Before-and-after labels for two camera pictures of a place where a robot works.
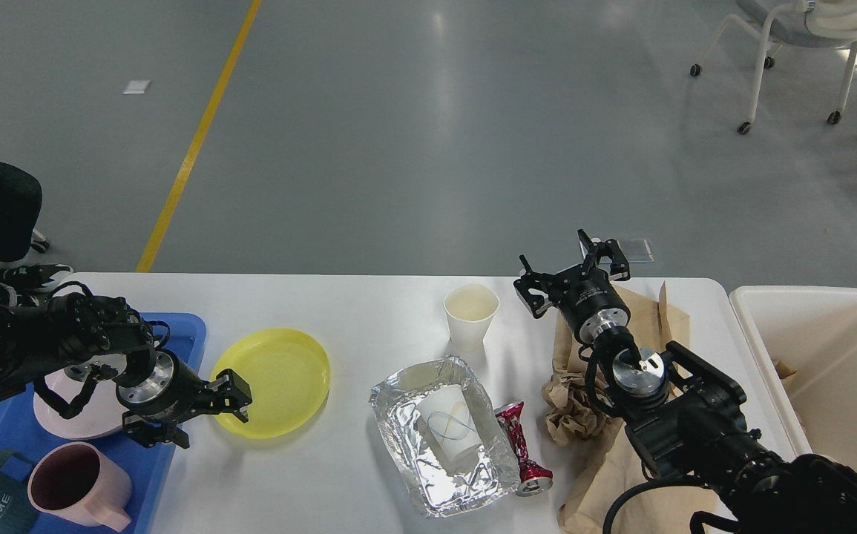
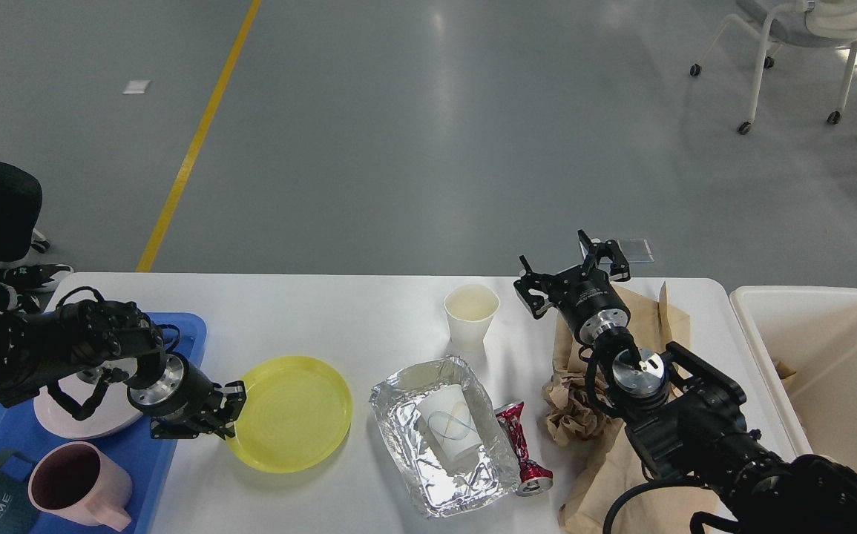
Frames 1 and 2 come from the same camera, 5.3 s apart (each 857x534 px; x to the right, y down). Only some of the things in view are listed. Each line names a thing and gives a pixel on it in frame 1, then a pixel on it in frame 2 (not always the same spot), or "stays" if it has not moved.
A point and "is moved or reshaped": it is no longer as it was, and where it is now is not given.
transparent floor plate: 634,250 stays
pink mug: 75,481 stays
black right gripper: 588,300 stays
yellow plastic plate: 289,376 is moved or reshaped
